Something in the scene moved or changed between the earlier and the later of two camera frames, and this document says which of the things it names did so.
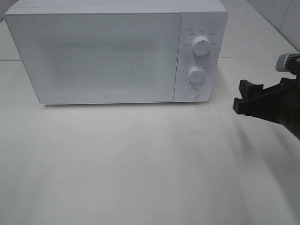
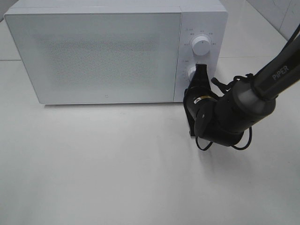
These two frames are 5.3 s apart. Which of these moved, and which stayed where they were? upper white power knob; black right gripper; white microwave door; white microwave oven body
Moved: black right gripper
Stayed: white microwave door; white microwave oven body; upper white power knob
